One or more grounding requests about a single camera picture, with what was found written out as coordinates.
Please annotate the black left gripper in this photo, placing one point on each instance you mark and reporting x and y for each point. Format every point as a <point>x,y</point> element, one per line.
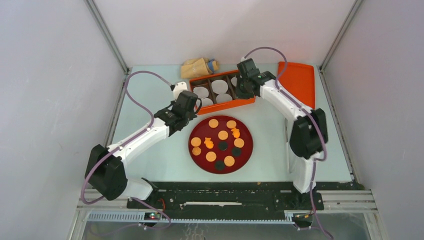
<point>192,115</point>

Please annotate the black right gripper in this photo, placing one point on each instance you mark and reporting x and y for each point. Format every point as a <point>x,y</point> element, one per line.
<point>244,91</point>

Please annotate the orange cookie box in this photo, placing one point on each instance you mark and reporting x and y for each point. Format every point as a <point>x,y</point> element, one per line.
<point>206,82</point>

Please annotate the dark red round plate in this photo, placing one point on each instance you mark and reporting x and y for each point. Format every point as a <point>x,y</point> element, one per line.
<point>202,130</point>

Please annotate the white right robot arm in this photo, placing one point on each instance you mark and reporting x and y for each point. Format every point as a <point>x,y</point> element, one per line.
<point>308,135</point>

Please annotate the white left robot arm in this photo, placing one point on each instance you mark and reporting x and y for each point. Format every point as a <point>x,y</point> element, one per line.
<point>107,165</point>

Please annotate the white paper cupcake liner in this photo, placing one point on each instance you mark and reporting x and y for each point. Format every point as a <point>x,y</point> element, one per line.
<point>233,81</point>
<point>206,102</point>
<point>223,98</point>
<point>201,91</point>
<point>219,86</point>

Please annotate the round tan cookie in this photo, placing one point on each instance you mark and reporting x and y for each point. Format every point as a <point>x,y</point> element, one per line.
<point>223,135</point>
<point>239,142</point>
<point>213,123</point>
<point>195,142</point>
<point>229,161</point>
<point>231,124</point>
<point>211,156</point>

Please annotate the orange fish shaped cookie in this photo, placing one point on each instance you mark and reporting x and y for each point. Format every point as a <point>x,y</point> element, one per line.
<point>209,144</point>
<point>236,133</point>

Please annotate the beige cloth bag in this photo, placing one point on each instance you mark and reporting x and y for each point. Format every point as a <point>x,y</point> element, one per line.
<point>198,67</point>

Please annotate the orange box lid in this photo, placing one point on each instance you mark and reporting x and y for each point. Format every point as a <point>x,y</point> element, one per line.
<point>299,80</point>

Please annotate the dark chocolate round cookie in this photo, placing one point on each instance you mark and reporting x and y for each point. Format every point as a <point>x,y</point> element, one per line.
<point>223,146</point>
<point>236,151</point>
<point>219,165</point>

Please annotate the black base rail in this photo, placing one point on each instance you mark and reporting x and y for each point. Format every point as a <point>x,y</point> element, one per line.
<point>244,201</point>

